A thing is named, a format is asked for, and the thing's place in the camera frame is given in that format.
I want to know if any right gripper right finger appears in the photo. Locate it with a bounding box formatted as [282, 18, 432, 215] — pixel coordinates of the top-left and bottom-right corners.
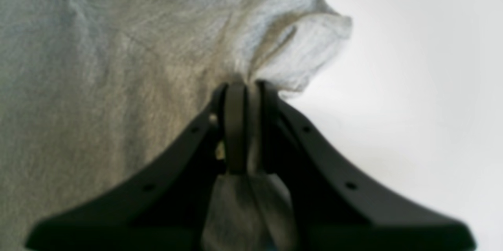
[257, 81, 476, 251]

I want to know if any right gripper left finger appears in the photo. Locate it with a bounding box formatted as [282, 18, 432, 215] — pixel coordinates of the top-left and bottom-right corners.
[26, 83, 247, 251]

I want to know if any grey T-shirt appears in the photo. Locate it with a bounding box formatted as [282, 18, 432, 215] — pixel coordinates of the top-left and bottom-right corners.
[1, 0, 352, 251]

